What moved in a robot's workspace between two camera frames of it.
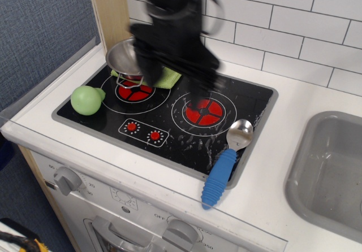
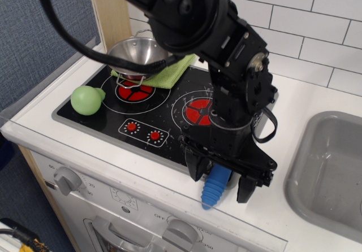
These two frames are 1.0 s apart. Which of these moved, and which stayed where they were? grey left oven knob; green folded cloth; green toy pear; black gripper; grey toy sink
Moved: black gripper
Stayed: green toy pear; grey toy sink; grey left oven knob; green folded cloth
